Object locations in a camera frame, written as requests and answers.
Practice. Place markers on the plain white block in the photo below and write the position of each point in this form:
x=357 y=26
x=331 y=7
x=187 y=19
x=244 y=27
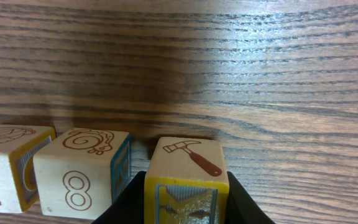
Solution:
x=18 y=145

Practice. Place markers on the yellow topped wooden block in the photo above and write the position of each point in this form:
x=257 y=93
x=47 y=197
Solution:
x=186 y=182

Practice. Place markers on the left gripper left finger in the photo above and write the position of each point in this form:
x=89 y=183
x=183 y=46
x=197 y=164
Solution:
x=128 y=208

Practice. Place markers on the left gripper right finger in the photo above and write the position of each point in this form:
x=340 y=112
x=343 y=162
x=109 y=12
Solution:
x=241 y=208

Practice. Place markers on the white block blue letter side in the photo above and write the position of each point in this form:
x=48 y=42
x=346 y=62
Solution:
x=82 y=172

